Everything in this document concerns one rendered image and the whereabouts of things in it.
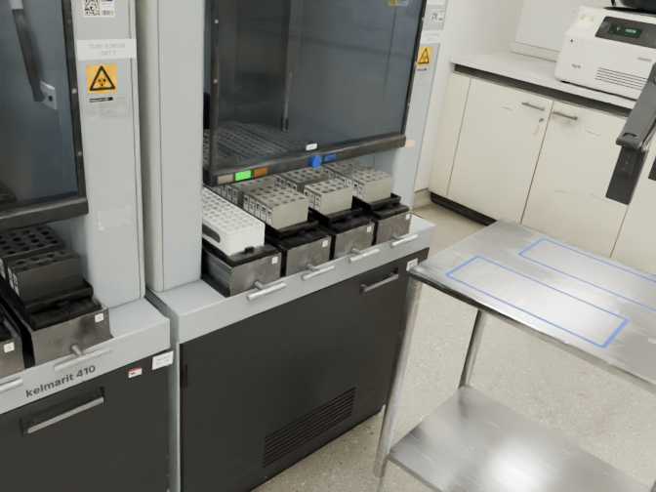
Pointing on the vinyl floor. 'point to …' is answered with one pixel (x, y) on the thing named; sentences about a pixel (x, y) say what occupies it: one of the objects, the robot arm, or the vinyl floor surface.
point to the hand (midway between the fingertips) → (641, 183)
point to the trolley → (618, 348)
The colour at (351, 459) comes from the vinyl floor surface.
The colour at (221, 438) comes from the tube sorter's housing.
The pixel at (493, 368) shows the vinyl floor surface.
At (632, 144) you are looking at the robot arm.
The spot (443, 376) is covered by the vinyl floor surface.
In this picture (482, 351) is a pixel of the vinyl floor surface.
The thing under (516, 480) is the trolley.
